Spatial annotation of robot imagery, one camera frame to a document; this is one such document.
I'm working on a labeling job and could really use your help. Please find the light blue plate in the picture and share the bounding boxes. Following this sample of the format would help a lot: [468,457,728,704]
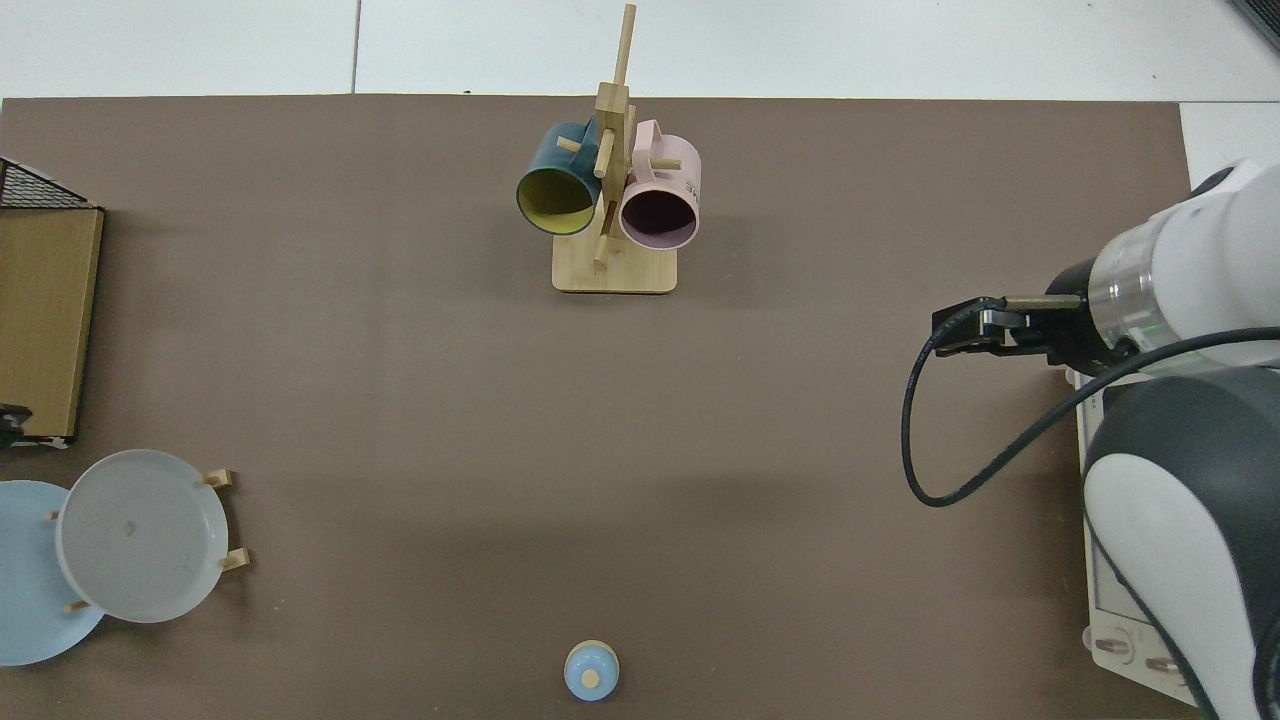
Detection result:
[0,480,106,667]

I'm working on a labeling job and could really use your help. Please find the small blue round bell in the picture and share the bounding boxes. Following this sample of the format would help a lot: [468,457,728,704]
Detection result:
[563,640,621,703]

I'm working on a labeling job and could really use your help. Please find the grey plate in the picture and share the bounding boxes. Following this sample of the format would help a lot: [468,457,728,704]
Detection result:
[55,449,230,625]

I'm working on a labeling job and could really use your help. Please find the dark grey flat device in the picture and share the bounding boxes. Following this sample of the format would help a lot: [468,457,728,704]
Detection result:
[1228,0,1280,49]

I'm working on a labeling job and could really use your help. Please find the dark teal cup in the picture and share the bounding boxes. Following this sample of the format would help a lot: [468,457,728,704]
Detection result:
[516,120,604,237]

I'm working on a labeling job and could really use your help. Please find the brown table cloth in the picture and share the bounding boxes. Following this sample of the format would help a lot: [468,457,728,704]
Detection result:
[0,95,1201,720]

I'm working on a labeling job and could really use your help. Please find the pale toaster oven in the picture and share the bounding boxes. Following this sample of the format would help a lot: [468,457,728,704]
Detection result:
[1072,368,1216,713]

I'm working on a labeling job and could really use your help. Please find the wooden cup stand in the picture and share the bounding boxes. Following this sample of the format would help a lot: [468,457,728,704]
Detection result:
[552,3,683,295]

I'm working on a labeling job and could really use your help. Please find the pink cup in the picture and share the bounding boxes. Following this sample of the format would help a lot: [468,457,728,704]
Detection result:
[618,119,703,251]

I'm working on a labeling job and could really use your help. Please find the wire basket with wooden floor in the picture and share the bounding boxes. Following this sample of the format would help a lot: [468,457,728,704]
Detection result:
[0,157,106,449]

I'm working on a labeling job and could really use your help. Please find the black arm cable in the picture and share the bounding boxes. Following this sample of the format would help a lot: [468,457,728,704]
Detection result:
[900,298,1280,509]

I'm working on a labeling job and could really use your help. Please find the wooden plate rack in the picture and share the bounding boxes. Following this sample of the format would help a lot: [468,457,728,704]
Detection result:
[45,468,251,614]

